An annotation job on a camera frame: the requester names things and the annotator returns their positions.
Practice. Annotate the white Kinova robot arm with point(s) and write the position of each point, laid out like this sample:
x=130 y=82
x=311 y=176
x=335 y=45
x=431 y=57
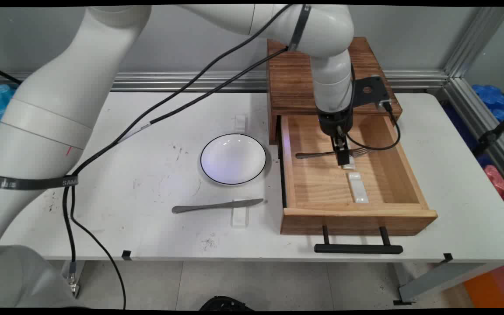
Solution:
x=50 y=109

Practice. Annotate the white plate with black rim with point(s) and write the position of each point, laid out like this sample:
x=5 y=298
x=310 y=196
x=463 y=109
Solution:
x=233 y=159

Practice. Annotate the black tripod stand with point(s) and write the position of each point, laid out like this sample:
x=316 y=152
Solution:
x=490 y=136

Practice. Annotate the grey metal table leg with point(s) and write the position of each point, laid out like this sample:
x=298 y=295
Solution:
x=435 y=280

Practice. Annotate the steel table knife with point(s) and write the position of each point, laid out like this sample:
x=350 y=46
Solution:
x=217 y=204

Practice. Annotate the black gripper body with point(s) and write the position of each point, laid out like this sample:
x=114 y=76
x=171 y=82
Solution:
x=333 y=122

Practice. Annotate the small black table clip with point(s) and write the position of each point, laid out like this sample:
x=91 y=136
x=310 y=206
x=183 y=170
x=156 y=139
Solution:
x=448 y=257
x=126 y=255

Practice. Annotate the orange box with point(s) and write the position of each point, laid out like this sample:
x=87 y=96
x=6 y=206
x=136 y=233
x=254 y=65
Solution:
x=497 y=288

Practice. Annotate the black round floor object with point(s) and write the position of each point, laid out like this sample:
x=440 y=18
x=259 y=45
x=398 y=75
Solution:
x=225 y=304

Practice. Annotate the steel fork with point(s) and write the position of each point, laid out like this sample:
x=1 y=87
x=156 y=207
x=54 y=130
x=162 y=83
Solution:
x=313 y=155

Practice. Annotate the light wooden drawer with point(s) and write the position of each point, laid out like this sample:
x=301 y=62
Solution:
x=357 y=221

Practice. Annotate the dark wooden cabinet box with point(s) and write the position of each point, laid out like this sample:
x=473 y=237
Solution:
x=291 y=78

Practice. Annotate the horizontal aluminium frame rail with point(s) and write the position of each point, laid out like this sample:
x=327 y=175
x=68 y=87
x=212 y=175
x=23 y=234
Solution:
x=169 y=81

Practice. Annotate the red plastic bag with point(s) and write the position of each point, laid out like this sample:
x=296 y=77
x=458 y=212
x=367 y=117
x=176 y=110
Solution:
x=495 y=177

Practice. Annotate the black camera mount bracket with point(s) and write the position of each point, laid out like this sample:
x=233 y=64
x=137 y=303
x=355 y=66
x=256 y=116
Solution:
x=374 y=92

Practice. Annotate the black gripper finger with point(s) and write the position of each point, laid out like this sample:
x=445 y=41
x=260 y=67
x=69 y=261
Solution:
x=336 y=141
x=344 y=156

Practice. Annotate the sloping aluminium side rail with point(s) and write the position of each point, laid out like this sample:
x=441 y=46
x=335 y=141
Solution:
x=475 y=118

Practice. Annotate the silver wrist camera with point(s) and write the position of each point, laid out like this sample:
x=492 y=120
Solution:
x=385 y=105

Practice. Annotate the upright aluminium frame post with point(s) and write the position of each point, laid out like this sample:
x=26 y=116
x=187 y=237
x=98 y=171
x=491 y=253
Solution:
x=475 y=39

